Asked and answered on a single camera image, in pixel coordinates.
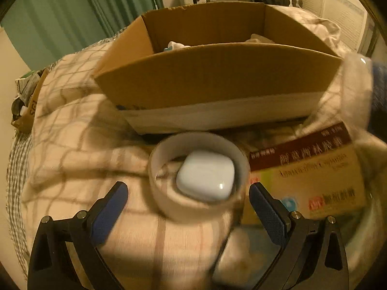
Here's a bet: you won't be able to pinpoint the red white medicine box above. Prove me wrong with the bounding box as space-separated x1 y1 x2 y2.
249 123 367 219

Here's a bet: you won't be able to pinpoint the white earbuds case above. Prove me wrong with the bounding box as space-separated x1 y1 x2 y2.
177 150 235 202

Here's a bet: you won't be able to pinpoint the white tape roll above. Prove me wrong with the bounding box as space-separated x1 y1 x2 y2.
148 132 250 223

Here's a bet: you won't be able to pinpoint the white socks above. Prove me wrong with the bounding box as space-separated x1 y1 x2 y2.
163 41 189 52

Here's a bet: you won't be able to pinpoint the grey checkered bed sheet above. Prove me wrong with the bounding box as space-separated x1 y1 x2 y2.
6 129 32 280

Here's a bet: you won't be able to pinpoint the plaid beige blanket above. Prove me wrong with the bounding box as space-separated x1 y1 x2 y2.
22 2 386 289

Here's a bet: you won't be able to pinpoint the white louvered wardrobe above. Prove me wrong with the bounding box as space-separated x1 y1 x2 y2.
302 0 375 55

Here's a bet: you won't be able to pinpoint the large open cardboard box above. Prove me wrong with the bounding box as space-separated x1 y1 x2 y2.
92 2 342 134

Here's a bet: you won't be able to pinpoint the small cardboard box with clutter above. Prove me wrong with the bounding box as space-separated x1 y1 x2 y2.
11 68 49 134

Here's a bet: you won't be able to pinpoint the green curtain left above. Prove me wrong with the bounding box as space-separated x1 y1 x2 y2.
1 0 163 69

